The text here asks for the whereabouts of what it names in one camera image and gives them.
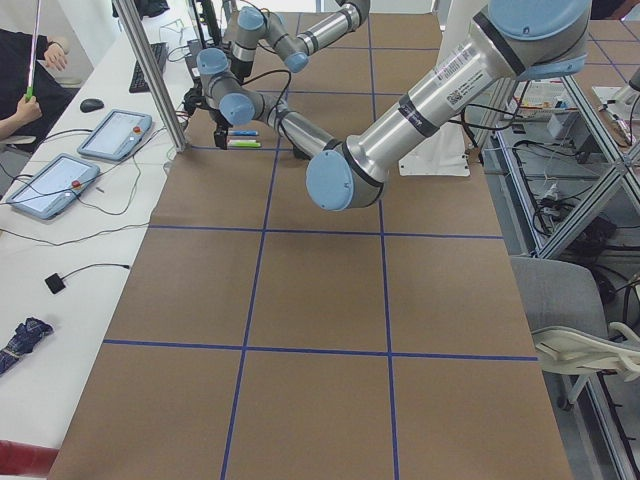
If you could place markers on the grey office chair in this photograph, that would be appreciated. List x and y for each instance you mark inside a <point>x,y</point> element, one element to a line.
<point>567,322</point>

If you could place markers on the teach pendant tablet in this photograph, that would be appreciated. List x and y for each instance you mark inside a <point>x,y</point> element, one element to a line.
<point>116,136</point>
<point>54,187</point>

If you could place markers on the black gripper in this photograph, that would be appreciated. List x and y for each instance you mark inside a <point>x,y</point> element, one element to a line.
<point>219,136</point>

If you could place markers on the seated person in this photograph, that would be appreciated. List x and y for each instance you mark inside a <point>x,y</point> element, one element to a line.
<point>32,100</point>

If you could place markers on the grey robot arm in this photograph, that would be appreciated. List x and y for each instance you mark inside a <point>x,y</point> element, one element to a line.
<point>522,40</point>
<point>255,25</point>

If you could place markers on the folded blue umbrella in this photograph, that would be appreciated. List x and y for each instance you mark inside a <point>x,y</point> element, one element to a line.
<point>26,336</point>

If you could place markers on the green highlighter pen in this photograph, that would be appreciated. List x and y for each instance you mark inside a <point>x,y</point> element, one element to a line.
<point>238,143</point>

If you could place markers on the black computer mouse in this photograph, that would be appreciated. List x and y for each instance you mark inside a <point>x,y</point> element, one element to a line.
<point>90,105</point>

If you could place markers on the blue highlighter pen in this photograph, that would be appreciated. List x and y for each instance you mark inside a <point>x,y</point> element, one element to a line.
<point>243,133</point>

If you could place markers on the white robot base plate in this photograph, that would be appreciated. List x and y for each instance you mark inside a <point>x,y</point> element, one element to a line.
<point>443,154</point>

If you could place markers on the aluminium frame post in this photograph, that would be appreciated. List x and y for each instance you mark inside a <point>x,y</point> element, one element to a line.
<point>139,42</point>

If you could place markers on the small black puck device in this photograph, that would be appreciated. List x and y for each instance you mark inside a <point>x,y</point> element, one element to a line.
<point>55,283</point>

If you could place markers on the right teach pendant tablet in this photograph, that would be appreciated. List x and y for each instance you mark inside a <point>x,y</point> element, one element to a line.
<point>116,136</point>

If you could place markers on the left teach pendant tablet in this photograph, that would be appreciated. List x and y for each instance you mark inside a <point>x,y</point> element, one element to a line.
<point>54,187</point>

